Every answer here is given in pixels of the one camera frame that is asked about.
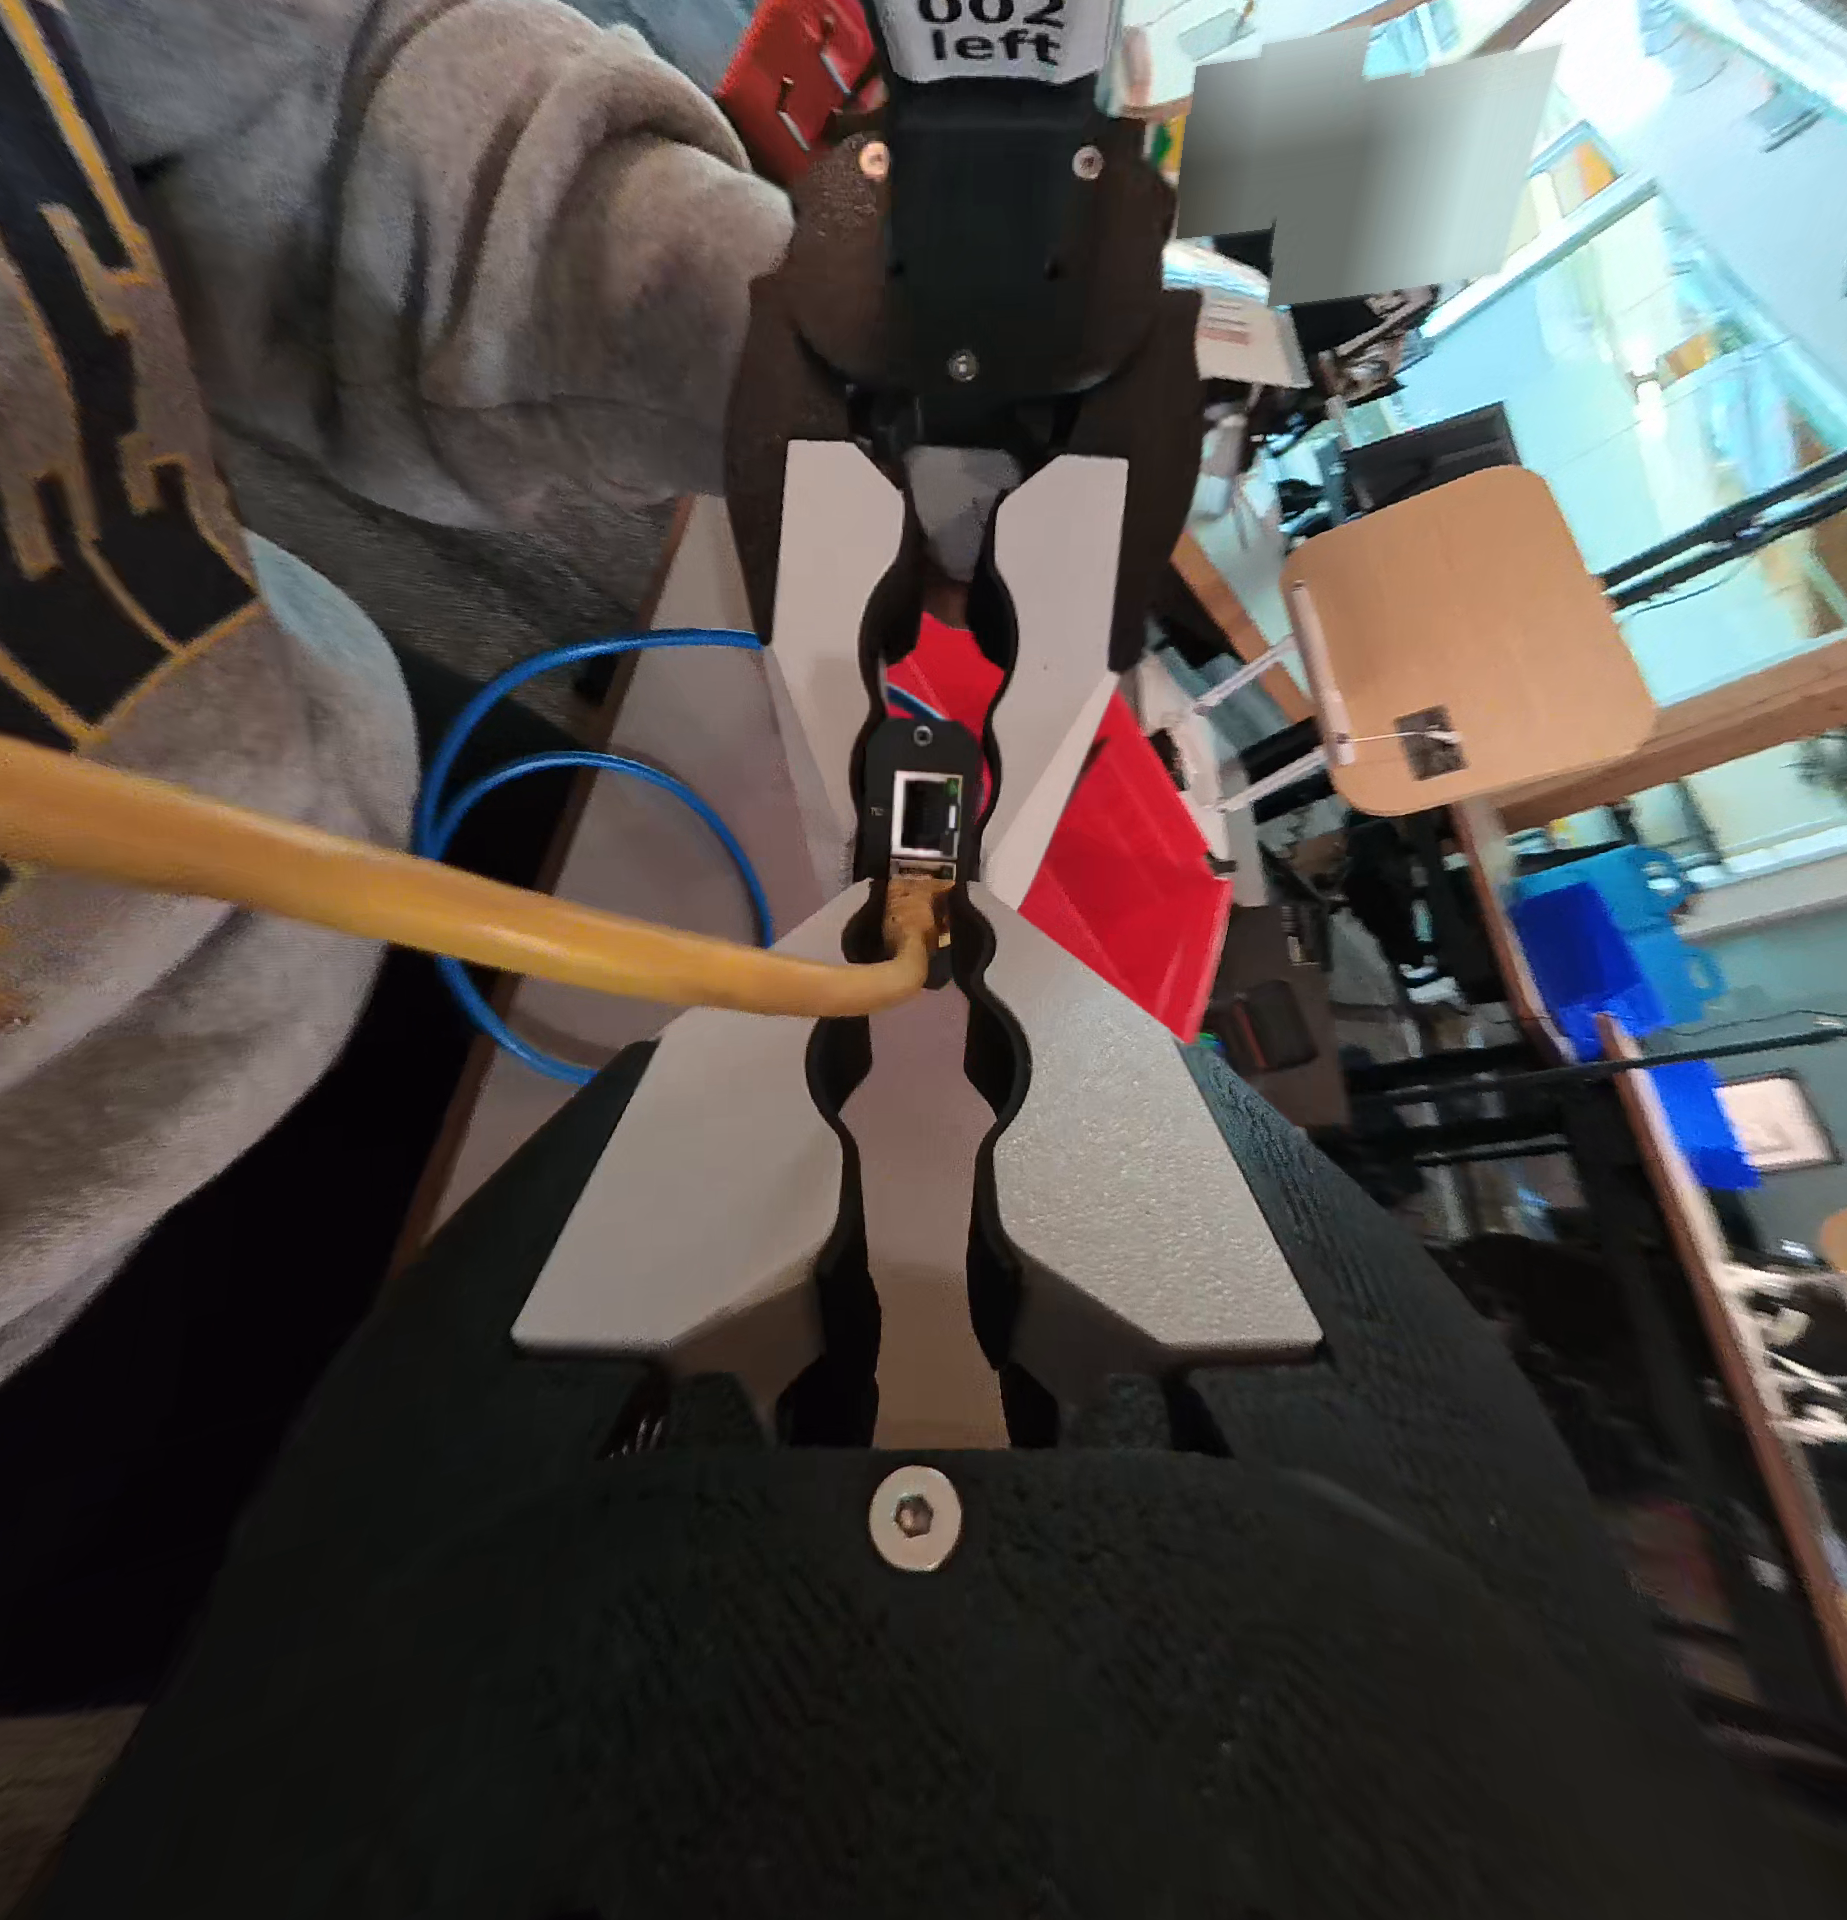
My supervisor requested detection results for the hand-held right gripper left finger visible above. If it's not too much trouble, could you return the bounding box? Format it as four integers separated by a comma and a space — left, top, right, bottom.
509, 878, 882, 1442

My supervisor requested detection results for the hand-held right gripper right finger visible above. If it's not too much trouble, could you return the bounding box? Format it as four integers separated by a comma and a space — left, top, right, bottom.
943, 882, 1326, 1442

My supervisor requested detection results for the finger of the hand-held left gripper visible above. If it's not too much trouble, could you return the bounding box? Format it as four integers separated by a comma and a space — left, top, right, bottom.
958, 454, 1135, 910
769, 438, 931, 894

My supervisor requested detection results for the black ethernet adapter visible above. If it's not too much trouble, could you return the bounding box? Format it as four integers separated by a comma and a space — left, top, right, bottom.
855, 719, 993, 994

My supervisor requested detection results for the blue ethernet cable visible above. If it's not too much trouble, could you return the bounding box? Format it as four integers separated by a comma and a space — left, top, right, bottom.
414, 628, 941, 1089

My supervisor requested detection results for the yellow ethernet cable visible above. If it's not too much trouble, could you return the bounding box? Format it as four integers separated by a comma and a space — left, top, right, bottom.
0, 719, 965, 1026

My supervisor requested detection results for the person's left forearm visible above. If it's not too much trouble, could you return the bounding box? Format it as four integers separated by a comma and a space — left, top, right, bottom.
69, 0, 799, 529

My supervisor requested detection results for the red plastic bin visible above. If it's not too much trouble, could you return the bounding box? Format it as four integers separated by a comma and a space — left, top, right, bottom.
892, 608, 1233, 1047

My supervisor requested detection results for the large blue plastic bin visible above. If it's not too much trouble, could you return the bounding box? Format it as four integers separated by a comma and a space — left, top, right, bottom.
1508, 848, 1730, 1054

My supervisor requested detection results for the small blue plastic bin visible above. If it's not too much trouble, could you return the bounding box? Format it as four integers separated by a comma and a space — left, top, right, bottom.
1598, 1057, 1767, 1198

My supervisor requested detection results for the framed checker tag board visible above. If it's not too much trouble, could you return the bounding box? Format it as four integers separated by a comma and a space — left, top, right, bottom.
1710, 1072, 1841, 1175

